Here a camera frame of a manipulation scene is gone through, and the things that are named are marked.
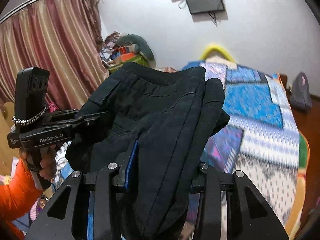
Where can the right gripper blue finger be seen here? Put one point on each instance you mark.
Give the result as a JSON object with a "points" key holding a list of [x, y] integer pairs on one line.
{"points": [[131, 167]]}

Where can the black pants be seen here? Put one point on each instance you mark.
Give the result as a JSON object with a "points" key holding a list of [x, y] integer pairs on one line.
{"points": [[170, 116]]}

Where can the orange jacket left forearm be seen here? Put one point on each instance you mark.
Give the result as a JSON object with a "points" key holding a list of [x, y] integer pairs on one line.
{"points": [[17, 198]]}

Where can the left hand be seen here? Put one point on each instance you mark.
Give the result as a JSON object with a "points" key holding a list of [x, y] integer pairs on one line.
{"points": [[48, 162]]}

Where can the red striped curtain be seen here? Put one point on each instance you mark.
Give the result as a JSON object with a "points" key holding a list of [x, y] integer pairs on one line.
{"points": [[61, 36]]}

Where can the colourful patchwork bed quilt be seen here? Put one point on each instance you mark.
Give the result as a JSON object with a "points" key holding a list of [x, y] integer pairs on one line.
{"points": [[261, 137]]}

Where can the yellow pillow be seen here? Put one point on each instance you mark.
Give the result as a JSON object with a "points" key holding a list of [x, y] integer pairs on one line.
{"points": [[215, 48]]}

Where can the grey backpack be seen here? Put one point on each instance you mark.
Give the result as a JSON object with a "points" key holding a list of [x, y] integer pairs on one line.
{"points": [[300, 97]]}

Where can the wall mounted dark screen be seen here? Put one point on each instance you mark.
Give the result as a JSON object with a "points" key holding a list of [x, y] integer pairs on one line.
{"points": [[203, 6]]}

